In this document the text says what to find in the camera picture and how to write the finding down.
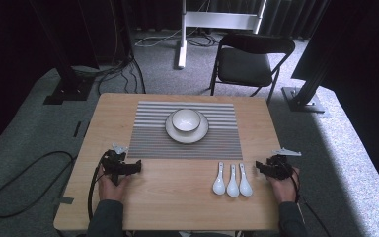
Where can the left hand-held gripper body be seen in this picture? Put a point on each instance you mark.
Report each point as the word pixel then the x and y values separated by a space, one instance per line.
pixel 113 163

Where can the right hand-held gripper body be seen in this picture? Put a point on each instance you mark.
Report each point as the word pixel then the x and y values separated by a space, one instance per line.
pixel 279 166

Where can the person's right hand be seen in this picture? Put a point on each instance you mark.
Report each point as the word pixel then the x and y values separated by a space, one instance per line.
pixel 284 189

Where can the person's left hand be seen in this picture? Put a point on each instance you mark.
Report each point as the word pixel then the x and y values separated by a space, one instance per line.
pixel 109 189

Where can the striped grey placemat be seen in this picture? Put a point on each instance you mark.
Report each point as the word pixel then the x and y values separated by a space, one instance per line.
pixel 151 144

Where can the white ceramic spoon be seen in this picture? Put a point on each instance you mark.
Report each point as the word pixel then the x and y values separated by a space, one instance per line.
pixel 232 189
pixel 219 187
pixel 245 187

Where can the black tape strip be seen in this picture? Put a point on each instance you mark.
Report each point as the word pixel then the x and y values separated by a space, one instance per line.
pixel 76 129

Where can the white plate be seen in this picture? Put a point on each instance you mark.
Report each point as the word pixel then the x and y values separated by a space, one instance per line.
pixel 187 137

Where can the wooden table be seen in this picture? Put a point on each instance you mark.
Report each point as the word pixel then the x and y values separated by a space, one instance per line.
pixel 177 210

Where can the grey tape piece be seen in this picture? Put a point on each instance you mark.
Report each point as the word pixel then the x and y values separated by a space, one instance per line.
pixel 65 199

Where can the white bowl with dark rim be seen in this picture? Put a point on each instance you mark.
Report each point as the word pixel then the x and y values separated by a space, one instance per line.
pixel 186 120

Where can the black metal stand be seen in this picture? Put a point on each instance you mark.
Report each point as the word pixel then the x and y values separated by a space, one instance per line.
pixel 69 89
pixel 304 98

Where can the black folding chair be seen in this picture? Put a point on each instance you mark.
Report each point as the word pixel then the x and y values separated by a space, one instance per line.
pixel 243 65

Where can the white metal stand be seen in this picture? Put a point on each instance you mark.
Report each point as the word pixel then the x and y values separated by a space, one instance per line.
pixel 217 19

